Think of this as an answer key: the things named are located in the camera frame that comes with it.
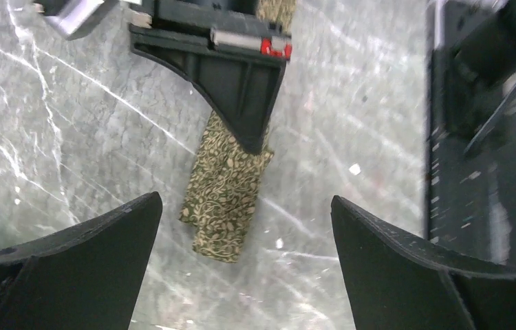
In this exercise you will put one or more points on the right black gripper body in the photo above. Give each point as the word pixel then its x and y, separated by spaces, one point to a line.
pixel 220 24

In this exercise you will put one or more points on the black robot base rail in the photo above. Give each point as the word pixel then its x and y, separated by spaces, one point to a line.
pixel 470 176

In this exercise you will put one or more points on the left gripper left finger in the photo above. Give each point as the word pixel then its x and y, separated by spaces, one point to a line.
pixel 87 276

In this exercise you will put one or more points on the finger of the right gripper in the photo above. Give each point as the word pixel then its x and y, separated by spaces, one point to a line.
pixel 238 75

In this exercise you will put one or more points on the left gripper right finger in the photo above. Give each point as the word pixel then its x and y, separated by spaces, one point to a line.
pixel 397 280

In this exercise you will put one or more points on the olive gold patterned tie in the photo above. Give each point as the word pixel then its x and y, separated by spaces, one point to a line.
pixel 222 192

